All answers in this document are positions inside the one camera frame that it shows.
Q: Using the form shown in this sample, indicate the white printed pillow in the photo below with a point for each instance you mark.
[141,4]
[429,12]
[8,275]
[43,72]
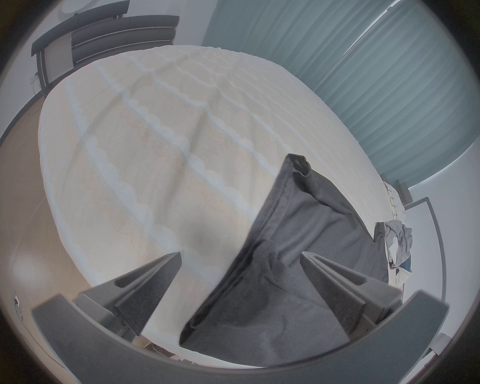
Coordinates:
[393,202]

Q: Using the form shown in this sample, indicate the bed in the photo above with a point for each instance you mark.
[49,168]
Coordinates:
[131,150]

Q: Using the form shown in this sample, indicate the black chest of drawers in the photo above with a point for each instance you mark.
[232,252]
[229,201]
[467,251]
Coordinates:
[123,35]

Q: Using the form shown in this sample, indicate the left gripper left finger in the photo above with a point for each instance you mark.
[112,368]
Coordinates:
[140,296]

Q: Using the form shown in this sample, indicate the pile of clothes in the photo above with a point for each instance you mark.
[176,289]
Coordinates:
[399,243]

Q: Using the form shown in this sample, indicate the black T-shirt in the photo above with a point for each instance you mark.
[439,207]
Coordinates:
[292,270]

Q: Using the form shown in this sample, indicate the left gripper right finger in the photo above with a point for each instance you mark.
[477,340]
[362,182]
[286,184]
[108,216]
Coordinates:
[345,298]

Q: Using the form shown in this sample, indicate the blue-green curtain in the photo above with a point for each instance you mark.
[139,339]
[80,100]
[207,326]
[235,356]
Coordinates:
[393,75]

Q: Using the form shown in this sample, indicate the grey bedside table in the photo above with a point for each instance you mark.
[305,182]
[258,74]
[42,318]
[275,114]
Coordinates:
[404,191]

